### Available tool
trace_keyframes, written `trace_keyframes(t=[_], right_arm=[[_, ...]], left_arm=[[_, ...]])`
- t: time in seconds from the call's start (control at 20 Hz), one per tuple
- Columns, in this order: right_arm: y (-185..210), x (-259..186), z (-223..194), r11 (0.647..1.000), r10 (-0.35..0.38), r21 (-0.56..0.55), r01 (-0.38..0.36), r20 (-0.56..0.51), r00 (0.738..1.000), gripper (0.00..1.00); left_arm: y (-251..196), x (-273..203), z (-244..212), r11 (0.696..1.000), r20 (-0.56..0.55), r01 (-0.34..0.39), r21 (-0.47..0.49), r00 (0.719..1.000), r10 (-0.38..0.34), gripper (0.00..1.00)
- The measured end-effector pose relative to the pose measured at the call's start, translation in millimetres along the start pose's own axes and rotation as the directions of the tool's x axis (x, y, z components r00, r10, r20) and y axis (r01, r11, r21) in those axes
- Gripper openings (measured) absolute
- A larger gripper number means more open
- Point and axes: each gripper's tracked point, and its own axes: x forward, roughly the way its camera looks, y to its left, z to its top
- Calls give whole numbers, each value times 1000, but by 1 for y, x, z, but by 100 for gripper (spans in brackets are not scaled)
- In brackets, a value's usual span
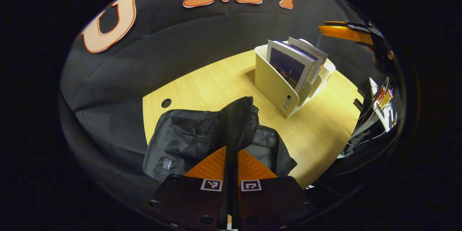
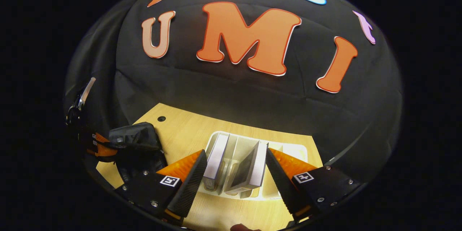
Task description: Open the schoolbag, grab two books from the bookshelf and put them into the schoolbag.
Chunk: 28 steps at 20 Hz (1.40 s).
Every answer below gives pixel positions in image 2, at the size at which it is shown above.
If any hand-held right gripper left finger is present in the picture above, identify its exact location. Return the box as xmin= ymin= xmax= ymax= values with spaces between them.
xmin=115 ymin=149 xmax=208 ymax=224

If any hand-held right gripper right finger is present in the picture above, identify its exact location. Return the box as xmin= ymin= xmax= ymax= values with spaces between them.
xmin=265 ymin=148 xmax=362 ymax=224

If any grey portrait cover book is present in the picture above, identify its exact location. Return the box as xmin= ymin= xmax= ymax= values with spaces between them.
xmin=225 ymin=141 xmax=268 ymax=195

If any blue spine book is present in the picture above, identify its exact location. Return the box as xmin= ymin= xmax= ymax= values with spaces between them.
xmin=203 ymin=134 xmax=230 ymax=191

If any black schoolbag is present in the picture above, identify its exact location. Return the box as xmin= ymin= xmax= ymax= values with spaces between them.
xmin=108 ymin=122 xmax=169 ymax=184

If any white bookshelf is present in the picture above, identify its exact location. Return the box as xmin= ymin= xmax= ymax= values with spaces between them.
xmin=198 ymin=131 xmax=308 ymax=200

